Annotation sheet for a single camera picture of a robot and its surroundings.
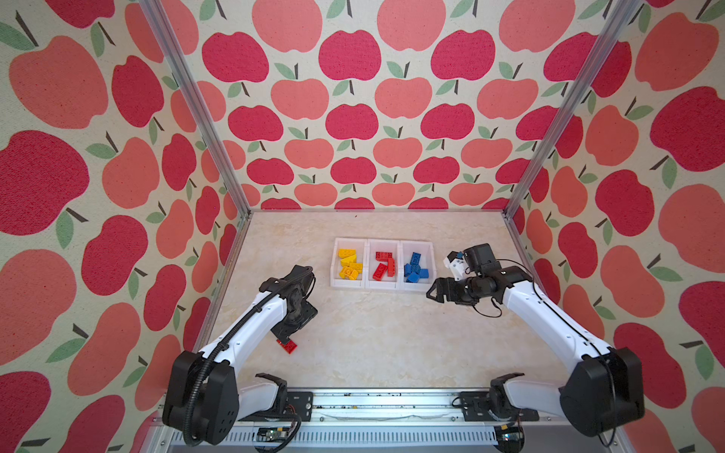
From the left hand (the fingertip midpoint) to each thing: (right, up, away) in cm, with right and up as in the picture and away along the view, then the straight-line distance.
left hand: (309, 325), depth 83 cm
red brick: (+24, +19, +21) cm, 37 cm away
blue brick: (+36, +19, +21) cm, 46 cm away
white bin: (+11, +24, +20) cm, 33 cm away
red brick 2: (+22, +14, +17) cm, 31 cm away
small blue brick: (+34, +15, +17) cm, 41 cm away
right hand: (+41, +9, 0) cm, 42 cm away
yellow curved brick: (+9, +20, +21) cm, 31 cm away
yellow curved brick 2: (+11, +18, +19) cm, 28 cm away
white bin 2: (+20, +23, +20) cm, 36 cm away
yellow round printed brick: (+11, +14, +15) cm, 24 cm away
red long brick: (+26, +15, +18) cm, 35 cm away
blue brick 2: (+32, +15, +17) cm, 39 cm away
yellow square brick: (+14, +16, +18) cm, 28 cm away
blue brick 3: (+38, +13, +17) cm, 44 cm away
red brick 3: (-6, -7, 0) cm, 9 cm away
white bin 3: (+33, +22, +24) cm, 46 cm away
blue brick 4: (+34, +12, +15) cm, 39 cm away
